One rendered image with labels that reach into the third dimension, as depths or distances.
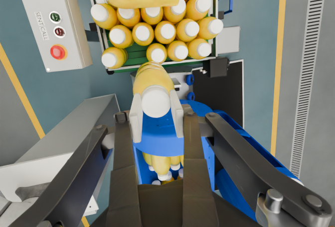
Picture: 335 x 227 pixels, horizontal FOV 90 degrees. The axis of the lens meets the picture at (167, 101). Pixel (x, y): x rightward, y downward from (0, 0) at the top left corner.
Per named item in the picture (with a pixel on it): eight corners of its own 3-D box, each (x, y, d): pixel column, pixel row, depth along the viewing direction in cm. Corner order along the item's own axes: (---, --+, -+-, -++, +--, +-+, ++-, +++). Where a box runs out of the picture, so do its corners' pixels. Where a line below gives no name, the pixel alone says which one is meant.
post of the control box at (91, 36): (117, 42, 148) (65, 41, 54) (116, 37, 147) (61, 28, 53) (122, 41, 148) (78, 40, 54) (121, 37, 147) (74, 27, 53)
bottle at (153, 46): (165, 59, 69) (170, 64, 52) (148, 62, 69) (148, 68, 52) (162, 41, 67) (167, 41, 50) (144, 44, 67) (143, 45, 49)
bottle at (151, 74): (130, 77, 40) (118, 104, 22) (149, 54, 39) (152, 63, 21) (153, 95, 42) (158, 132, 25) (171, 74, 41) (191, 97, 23)
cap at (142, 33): (145, 43, 49) (144, 43, 48) (133, 35, 48) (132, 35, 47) (151, 31, 48) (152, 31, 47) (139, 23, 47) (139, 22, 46)
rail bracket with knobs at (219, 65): (197, 74, 73) (205, 78, 63) (197, 57, 70) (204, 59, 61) (219, 71, 74) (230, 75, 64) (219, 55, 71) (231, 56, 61)
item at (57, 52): (54, 59, 46) (52, 59, 45) (50, 46, 45) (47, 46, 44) (68, 58, 47) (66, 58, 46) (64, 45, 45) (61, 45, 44)
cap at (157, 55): (164, 60, 52) (165, 61, 50) (152, 62, 51) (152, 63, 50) (162, 47, 50) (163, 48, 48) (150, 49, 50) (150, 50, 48)
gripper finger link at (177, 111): (175, 110, 15) (183, 110, 15) (169, 89, 22) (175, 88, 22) (177, 138, 16) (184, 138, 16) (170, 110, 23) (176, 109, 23)
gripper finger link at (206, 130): (186, 125, 14) (221, 122, 14) (178, 104, 19) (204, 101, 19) (187, 141, 15) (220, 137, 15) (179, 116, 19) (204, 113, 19)
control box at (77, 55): (63, 67, 57) (45, 72, 47) (42, 0, 50) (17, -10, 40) (93, 64, 57) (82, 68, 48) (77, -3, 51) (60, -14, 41)
